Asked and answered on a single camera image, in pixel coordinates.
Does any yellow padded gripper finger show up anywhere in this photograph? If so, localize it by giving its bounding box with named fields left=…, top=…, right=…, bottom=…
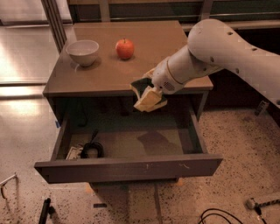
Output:
left=143, top=68, right=155, bottom=79
left=133, top=86, right=167, bottom=112

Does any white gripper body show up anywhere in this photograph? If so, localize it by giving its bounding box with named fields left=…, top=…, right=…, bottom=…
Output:
left=151, top=57, right=184, bottom=95

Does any green and yellow sponge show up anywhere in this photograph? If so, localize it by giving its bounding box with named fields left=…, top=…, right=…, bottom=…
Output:
left=130, top=78, right=153, bottom=98

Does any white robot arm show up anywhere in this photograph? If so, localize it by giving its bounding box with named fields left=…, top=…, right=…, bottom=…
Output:
left=130, top=19, right=280, bottom=112

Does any open grey top drawer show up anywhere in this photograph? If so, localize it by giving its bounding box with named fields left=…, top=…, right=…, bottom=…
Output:
left=34, top=98, right=222, bottom=184

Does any white item in drawer corner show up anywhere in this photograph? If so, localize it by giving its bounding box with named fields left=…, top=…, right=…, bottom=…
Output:
left=66, top=147, right=83, bottom=160

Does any red apple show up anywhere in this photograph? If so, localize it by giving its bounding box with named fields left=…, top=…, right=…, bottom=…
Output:
left=115, top=38, right=135, bottom=60

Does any white ceramic bowl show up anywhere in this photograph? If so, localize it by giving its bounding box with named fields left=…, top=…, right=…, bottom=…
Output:
left=66, top=40, right=99, bottom=67

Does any blue tape piece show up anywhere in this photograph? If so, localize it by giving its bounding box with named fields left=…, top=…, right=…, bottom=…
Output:
left=55, top=121, right=60, bottom=128

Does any black tool on floor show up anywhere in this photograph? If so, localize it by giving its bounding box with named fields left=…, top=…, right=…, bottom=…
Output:
left=38, top=198, right=55, bottom=224

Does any coiled black cable in drawer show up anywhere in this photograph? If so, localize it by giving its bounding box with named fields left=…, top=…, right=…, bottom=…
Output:
left=80, top=129, right=105, bottom=159

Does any black cable on floor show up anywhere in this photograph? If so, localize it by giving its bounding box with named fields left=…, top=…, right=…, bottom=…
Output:
left=198, top=207, right=244, bottom=224

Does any metal bracket on floor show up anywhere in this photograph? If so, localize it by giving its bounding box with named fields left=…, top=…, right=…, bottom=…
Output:
left=0, top=172, right=19, bottom=201

